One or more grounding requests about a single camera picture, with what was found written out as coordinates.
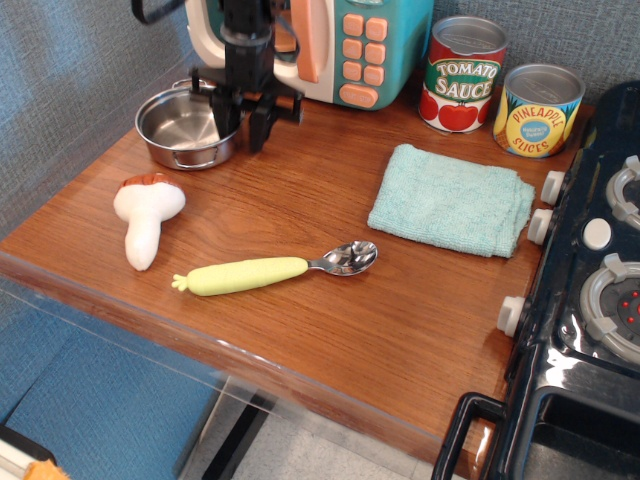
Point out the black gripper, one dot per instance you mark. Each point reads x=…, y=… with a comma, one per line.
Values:
x=242, y=72

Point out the silver steel pot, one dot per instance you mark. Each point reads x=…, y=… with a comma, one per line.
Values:
x=180, y=131

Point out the spoon with yellow-green handle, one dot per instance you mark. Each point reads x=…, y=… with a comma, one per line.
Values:
x=346, y=260

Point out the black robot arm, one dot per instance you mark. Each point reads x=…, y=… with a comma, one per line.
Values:
x=248, y=19

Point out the toy microwave teal and cream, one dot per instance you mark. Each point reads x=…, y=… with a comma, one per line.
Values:
x=353, y=53

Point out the plush white brown mushroom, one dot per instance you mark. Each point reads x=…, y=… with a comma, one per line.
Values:
x=144, y=202

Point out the light teal folded cloth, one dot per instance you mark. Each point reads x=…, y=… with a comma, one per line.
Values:
x=451, y=203

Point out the tomato sauce can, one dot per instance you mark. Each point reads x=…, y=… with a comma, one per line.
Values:
x=464, y=62

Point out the pineapple slices can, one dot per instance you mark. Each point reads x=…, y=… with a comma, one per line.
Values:
x=537, y=109

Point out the orange black object in corner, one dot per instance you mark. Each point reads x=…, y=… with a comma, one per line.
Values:
x=22, y=458

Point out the black toy stove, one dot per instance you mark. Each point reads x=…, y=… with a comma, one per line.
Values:
x=571, y=409

